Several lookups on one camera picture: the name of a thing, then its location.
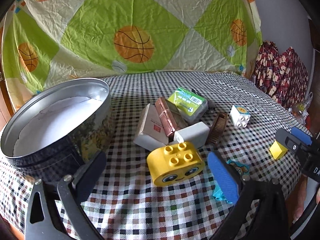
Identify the small toy in plastic bag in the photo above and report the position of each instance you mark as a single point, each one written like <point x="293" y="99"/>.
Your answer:
<point x="300" y="110"/>

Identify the yellow face toy block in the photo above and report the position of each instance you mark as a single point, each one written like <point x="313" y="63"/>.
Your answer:
<point x="174" y="163"/>

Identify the white cardboard box red stamp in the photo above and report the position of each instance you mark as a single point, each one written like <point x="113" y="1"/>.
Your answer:
<point x="150" y="133"/>

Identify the white power adapter cube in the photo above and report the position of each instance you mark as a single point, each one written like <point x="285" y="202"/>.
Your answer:
<point x="197" y="134"/>

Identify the basketball pattern bed sheet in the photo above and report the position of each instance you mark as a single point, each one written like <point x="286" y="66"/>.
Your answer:
<point x="46" y="42"/>

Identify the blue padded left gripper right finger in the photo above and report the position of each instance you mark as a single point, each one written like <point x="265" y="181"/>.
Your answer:
<point x="270" y="219"/>

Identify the copper brown rectangular box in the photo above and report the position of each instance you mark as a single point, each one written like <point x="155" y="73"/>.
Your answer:
<point x="170" y="117"/>

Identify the green labelled plastic box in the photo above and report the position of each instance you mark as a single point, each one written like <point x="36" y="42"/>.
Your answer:
<point x="191" y="105"/>

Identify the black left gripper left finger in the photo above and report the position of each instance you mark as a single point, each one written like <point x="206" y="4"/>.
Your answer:
<point x="43" y="220"/>

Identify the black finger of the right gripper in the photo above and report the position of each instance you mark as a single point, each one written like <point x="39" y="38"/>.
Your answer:
<point x="289" y="141"/>

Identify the person hand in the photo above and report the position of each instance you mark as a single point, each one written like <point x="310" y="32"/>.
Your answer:
<point x="299" y="194"/>

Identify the small yellow cube block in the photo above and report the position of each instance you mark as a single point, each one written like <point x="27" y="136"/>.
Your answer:
<point x="277" y="150"/>

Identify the blue bear toy block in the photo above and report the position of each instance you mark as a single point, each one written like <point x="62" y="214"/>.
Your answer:
<point x="227" y="184"/>

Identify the round metal tin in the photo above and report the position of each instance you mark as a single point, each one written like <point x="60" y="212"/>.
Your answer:
<point x="59" y="130"/>

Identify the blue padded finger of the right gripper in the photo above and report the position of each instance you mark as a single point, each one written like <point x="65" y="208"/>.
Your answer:
<point x="305" y="138"/>

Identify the red patterned fabric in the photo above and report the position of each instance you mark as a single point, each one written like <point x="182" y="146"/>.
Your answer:
<point x="282" y="76"/>

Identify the white toy block sun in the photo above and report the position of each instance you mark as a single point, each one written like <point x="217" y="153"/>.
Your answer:
<point x="239" y="116"/>

